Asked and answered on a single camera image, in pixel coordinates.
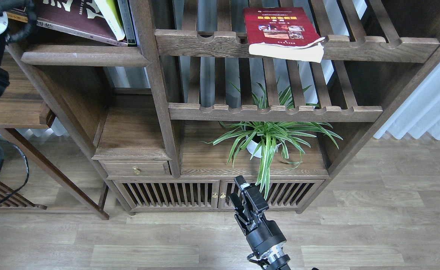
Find wooden side table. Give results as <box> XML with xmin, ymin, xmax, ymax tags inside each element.
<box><xmin>0</xmin><ymin>53</ymin><xmax>109</xmax><ymax>220</ymax></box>

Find yellow green book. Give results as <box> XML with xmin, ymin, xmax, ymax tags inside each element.
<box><xmin>94</xmin><ymin>0</ymin><xmax>125</xmax><ymax>41</ymax></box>

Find dark maroon book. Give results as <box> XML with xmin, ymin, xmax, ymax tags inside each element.
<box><xmin>34</xmin><ymin>0</ymin><xmax>128</xmax><ymax>47</ymax></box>

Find white plant pot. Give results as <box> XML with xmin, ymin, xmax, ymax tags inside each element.
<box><xmin>246</xmin><ymin>135</ymin><xmax>281</xmax><ymax>159</ymax></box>

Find green spider plant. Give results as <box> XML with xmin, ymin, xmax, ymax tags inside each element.
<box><xmin>202</xmin><ymin>79</ymin><xmax>343</xmax><ymax>199</ymax></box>

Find dark wooden bookshelf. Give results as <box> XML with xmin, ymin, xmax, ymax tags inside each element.
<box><xmin>7</xmin><ymin>0</ymin><xmax>440</xmax><ymax>214</ymax></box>

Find red book white pages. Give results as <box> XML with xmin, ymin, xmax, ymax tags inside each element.
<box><xmin>243</xmin><ymin>7</ymin><xmax>324</xmax><ymax>63</ymax></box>

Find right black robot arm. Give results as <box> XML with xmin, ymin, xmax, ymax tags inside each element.
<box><xmin>229</xmin><ymin>175</ymin><xmax>290</xmax><ymax>270</ymax></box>

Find white curtain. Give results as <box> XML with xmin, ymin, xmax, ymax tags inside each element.
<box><xmin>374</xmin><ymin>63</ymin><xmax>440</xmax><ymax>140</ymax></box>

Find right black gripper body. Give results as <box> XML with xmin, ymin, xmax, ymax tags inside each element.
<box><xmin>235</xmin><ymin>185</ymin><xmax>287</xmax><ymax>261</ymax></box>

